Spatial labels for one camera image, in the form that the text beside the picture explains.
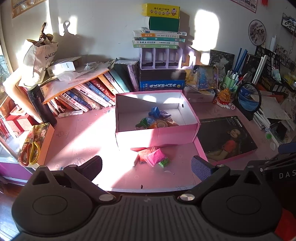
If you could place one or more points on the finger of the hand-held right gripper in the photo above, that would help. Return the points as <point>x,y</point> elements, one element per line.
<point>288,148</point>
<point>281,161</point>

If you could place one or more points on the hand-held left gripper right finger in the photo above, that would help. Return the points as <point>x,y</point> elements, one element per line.
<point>201,168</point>

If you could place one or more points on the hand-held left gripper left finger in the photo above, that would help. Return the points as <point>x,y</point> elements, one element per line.
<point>91,166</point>

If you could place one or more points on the black portrait print box lid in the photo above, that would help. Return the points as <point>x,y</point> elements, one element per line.
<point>225,139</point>

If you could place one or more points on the green clay packet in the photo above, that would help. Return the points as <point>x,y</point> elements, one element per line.
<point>163,162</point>

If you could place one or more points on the pink clay packet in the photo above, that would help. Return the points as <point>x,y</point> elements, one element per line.
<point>155,157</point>

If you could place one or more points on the pink cardboard box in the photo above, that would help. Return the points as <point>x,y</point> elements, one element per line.
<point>159,136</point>

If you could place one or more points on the orange clay packet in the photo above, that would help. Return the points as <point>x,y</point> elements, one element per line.
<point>143,155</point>

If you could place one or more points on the small green cap bottle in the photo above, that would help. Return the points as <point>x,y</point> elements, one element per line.
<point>268,135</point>

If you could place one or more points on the pile of papers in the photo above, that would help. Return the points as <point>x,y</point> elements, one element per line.
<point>272,111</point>

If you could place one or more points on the clear plastic packet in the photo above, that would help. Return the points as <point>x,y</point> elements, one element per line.
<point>173,122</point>

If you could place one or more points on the portrait print carton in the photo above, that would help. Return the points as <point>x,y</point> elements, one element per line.
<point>44,139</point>

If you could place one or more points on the clear tape roll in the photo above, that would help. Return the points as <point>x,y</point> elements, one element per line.
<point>162,124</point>

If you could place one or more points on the round black mirror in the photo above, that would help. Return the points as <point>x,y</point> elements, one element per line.
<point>249,98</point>

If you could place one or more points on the purple clay packet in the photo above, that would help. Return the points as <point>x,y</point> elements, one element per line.
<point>166,115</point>

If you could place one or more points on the green plastic mould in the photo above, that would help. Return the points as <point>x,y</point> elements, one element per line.
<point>141,122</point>

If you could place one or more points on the row of leaning books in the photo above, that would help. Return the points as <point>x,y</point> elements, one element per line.
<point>85,97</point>

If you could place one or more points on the flat white box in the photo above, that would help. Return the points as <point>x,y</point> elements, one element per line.
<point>198,96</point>

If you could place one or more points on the blue plastic mould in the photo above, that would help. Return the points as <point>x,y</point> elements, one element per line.
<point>155,111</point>

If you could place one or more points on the orange block toy figure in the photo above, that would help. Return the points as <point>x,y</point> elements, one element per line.
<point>224,97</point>

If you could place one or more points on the purple cabinet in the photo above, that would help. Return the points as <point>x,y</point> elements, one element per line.
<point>12,170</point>

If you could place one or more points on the black thermos bottle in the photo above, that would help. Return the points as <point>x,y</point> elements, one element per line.
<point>41,104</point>

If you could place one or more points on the black mesh file rack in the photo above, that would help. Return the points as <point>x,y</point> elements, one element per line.
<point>269,69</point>

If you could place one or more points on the orange paper envelope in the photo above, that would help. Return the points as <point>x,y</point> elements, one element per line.
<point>69,87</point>

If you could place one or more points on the red gift boxes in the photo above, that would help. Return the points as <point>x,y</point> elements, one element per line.
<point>19,125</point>

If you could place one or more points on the green pen holder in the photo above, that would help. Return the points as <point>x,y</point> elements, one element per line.
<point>229,83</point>

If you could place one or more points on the holographic colourful pouch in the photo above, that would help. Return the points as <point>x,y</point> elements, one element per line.
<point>203,77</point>

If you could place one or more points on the thick blue dictionary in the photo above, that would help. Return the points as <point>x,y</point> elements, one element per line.
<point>161,85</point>

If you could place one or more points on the dark teal book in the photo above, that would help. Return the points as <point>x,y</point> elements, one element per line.
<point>121,76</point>

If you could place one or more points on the purple spine book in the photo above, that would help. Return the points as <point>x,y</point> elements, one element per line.
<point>133,77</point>

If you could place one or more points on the blue rolled tubes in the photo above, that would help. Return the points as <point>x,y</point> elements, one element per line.
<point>239,60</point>

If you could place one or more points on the black flat box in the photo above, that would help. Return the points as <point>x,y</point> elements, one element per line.
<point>161,74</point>

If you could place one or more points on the white cardboard box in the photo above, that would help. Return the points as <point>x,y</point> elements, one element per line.
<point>64,66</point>

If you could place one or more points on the black and white picture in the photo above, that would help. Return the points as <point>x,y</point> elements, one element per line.
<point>220,60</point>

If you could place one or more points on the purple desk organizer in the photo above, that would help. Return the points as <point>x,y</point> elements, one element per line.
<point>161,64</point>

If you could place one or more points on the white tote bag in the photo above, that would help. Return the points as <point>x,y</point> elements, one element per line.
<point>34,62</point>

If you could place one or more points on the round printed fan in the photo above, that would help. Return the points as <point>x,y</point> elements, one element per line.
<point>257,32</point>

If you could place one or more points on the thin green spine book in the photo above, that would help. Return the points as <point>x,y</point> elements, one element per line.
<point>157,46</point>

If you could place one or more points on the thin white green book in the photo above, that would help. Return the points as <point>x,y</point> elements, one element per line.
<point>157,42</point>

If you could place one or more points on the thin teal spine book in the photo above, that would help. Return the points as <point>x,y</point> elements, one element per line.
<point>161,39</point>

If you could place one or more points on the thin white blue book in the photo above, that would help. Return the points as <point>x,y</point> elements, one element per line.
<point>175,33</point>

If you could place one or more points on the thin orange spine book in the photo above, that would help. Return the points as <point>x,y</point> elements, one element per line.
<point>148,35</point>

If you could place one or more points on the dark green box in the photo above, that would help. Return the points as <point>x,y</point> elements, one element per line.
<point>164,23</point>

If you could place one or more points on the yellow cartoon print box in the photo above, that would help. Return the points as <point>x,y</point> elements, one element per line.
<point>160,10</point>

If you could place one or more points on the orange edged wall poster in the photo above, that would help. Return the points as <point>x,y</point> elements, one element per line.
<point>25,7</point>

